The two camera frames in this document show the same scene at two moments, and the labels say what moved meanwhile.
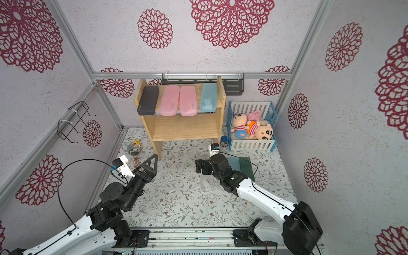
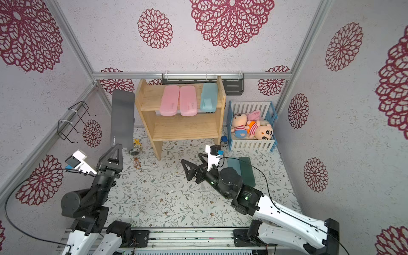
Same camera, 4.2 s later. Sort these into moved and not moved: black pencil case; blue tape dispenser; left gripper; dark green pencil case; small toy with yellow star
Moved: left gripper; black pencil case
Not moved: small toy with yellow star; dark green pencil case; blue tape dispenser
